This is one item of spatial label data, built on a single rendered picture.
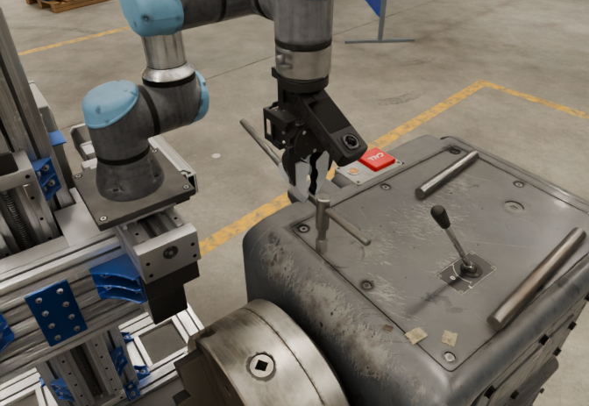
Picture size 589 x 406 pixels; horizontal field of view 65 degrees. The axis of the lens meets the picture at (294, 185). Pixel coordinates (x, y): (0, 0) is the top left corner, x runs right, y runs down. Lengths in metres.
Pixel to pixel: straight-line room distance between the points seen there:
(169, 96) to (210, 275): 1.56
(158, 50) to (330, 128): 0.51
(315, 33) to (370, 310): 0.39
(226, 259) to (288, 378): 1.90
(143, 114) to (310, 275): 0.51
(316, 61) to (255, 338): 0.39
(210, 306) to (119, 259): 1.23
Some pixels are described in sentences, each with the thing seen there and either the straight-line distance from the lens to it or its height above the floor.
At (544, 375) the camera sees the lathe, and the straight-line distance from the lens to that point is 1.22.
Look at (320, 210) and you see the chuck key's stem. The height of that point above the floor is 1.35.
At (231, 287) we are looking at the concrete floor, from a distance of 2.40.
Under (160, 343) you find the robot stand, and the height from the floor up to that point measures 0.21.
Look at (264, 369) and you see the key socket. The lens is 0.69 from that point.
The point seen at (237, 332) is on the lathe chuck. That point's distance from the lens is 0.71.
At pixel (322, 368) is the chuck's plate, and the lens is 0.68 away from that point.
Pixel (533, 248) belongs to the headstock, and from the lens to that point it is 0.88.
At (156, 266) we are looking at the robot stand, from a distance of 1.05.
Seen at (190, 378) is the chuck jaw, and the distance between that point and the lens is 0.73.
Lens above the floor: 1.80
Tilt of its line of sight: 37 degrees down
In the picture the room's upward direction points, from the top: straight up
